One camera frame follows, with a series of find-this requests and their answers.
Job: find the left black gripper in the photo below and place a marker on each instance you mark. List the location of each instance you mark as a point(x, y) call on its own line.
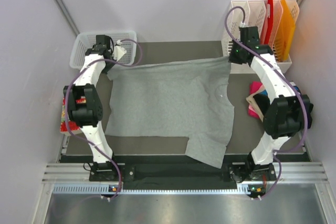
point(106, 70)

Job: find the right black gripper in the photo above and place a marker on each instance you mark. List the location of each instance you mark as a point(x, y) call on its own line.
point(232, 59)

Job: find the grey t-shirt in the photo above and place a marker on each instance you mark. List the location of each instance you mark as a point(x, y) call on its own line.
point(176, 99)

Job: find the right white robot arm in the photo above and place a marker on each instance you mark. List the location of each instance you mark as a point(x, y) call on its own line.
point(277, 86)

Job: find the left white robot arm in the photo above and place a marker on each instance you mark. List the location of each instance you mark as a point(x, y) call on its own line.
point(83, 107)

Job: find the white perforated plastic basket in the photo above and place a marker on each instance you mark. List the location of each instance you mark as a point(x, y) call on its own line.
point(86, 40)

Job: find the magenta folded t-shirt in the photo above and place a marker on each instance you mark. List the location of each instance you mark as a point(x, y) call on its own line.
point(254, 87)

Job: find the beige folded t-shirt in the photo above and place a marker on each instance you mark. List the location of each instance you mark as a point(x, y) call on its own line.
point(258, 104)

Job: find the black daisy print t-shirt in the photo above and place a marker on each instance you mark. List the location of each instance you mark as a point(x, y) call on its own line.
point(282, 116)

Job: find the red plastic folder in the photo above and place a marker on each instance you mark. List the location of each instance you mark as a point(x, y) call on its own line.
point(268, 22)

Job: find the orange plastic folder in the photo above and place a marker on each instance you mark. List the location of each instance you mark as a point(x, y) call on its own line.
point(285, 32)

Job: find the red illustrated book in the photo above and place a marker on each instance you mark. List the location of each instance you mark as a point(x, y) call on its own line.
point(73, 126)

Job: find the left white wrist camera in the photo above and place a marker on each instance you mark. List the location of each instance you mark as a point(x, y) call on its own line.
point(118, 51)

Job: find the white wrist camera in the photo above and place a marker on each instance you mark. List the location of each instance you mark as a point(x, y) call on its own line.
point(118, 51)
point(243, 24)

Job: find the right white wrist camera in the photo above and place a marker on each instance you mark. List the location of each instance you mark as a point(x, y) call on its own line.
point(243, 24)

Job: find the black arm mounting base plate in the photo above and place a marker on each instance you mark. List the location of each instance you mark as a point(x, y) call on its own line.
point(190, 174)

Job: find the white slotted cable duct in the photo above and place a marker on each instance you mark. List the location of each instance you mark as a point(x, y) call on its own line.
point(106, 189)

